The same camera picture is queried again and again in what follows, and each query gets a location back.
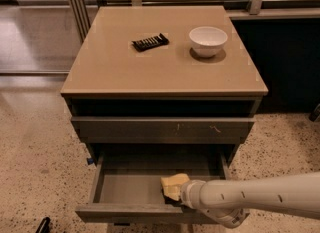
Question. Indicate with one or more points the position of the grey drawer cabinet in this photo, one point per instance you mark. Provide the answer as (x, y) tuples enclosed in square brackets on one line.
[(110, 78)]

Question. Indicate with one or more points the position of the blue cabinet caster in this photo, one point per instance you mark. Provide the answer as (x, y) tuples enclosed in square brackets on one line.
[(90, 161)]

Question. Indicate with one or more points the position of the white bowl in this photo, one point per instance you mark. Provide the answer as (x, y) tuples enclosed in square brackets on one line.
[(207, 41)]

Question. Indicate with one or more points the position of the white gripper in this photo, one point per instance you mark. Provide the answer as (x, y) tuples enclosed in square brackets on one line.
[(187, 193)]

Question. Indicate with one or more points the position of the closed top drawer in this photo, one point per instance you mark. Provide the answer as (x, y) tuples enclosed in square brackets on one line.
[(170, 130)]

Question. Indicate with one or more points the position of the black object on floor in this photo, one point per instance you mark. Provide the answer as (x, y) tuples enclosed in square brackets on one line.
[(44, 226)]

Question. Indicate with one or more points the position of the metal window frame post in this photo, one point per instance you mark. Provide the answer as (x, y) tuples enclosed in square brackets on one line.
[(81, 17)]

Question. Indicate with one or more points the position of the open middle drawer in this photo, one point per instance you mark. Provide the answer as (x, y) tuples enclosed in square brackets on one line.
[(127, 189)]

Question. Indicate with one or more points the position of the yellow sponge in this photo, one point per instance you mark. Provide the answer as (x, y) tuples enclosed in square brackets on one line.
[(172, 185)]

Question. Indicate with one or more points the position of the black comb-like rack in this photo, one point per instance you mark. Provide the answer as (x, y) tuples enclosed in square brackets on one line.
[(150, 43)]

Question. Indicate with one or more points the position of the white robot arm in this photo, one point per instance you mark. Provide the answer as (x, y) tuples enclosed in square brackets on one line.
[(224, 201)]

